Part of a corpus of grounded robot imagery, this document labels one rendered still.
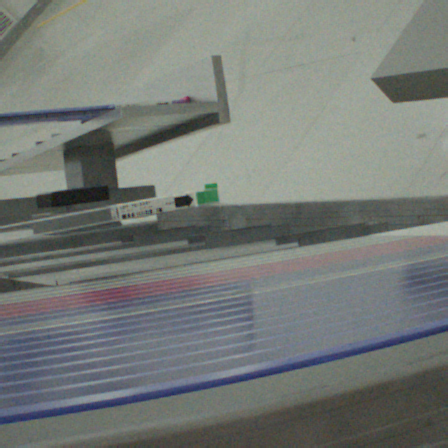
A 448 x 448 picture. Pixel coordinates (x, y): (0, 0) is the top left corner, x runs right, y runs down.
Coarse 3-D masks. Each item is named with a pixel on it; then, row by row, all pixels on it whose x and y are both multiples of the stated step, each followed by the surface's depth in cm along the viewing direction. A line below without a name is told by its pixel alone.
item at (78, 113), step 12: (60, 108) 102; (72, 108) 102; (84, 108) 103; (96, 108) 104; (108, 108) 104; (0, 120) 98; (12, 120) 99; (24, 120) 100; (36, 120) 100; (48, 120) 101; (60, 120) 102; (72, 120) 103
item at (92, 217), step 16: (208, 192) 85; (96, 208) 82; (112, 208) 81; (16, 224) 78; (32, 224) 78; (48, 224) 79; (64, 224) 80; (80, 224) 80; (96, 224) 81; (0, 240) 77; (16, 240) 78
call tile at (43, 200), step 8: (56, 192) 89; (64, 192) 90; (72, 192) 90; (80, 192) 90; (88, 192) 91; (96, 192) 91; (104, 192) 91; (40, 200) 92; (48, 200) 90; (56, 200) 89; (64, 200) 90; (72, 200) 90; (80, 200) 90; (88, 200) 91; (96, 200) 91; (104, 200) 91
